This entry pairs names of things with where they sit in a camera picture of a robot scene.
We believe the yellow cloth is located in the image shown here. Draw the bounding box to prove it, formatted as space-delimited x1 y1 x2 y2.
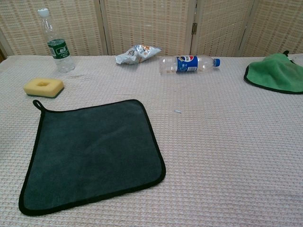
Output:
18 99 167 217

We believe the green cloth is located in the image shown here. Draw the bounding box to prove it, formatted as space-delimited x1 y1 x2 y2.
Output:
243 51 303 95

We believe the crumpled silver snack bag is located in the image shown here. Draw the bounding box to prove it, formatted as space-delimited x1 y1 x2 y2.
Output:
115 44 163 66

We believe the clear bottle with blue label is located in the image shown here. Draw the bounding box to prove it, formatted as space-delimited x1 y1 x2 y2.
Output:
160 54 221 75

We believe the beige woven tablecloth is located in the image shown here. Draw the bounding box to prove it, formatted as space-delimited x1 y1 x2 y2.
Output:
0 54 303 227

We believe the woven folding screen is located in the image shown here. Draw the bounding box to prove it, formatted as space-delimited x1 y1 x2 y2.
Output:
0 0 303 58

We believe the yellow sponge with hole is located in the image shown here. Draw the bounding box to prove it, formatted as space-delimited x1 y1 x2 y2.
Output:
23 78 65 98

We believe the clear bottle with green label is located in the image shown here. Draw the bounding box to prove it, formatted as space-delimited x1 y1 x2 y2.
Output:
37 8 76 73

